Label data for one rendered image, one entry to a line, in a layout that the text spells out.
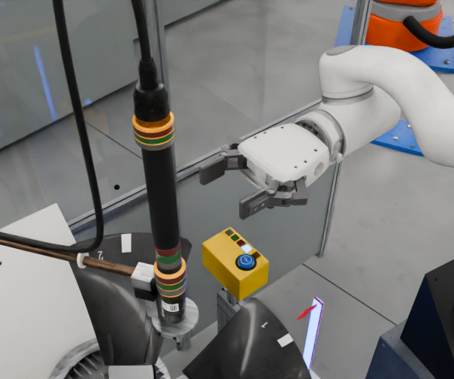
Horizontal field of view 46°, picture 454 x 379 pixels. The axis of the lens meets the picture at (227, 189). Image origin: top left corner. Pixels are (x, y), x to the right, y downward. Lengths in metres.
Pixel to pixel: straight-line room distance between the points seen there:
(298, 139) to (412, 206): 2.49
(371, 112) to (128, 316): 0.53
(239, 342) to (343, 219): 2.00
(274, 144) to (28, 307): 0.64
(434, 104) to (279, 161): 0.21
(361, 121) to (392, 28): 3.74
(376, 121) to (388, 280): 2.03
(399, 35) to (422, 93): 3.82
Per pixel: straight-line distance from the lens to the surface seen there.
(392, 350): 1.47
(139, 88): 0.55
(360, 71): 0.76
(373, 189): 3.27
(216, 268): 1.42
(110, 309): 1.00
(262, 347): 1.13
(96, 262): 0.79
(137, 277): 0.76
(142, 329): 0.97
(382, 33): 4.58
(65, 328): 1.19
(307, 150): 0.75
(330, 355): 2.52
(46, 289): 1.17
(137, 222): 1.75
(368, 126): 0.82
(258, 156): 0.74
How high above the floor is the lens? 2.14
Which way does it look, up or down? 43 degrees down
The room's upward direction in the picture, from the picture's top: straight up
